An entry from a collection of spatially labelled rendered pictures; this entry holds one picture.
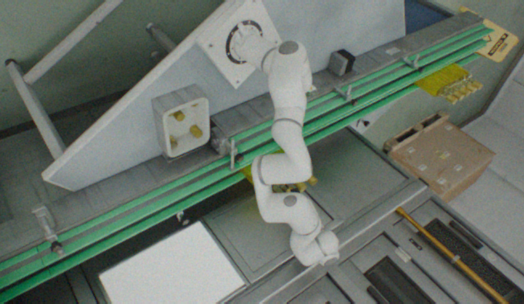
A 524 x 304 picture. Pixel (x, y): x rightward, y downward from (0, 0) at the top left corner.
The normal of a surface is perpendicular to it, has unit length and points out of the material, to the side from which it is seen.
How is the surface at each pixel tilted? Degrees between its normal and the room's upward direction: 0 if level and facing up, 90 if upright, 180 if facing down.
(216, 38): 5
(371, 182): 90
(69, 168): 0
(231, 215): 90
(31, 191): 90
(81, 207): 90
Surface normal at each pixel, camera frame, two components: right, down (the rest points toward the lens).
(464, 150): 0.16, -0.57
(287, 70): -0.13, -0.53
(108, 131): 0.59, 0.62
